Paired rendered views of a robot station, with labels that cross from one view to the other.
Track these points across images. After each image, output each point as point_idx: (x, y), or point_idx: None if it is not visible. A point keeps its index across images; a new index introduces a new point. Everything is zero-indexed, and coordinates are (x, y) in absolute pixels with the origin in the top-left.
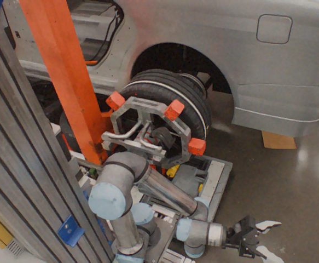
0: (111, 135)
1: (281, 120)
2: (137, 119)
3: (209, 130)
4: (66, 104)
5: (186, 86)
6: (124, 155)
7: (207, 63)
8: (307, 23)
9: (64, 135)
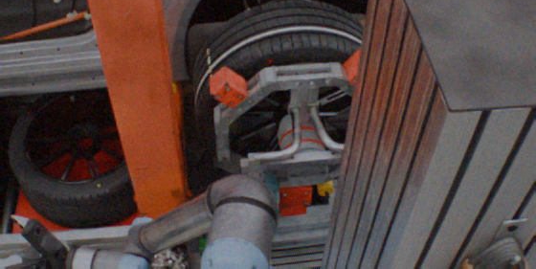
0: (268, 156)
1: None
2: (253, 110)
3: (277, 92)
4: (135, 129)
5: (346, 20)
6: None
7: None
8: None
9: (47, 203)
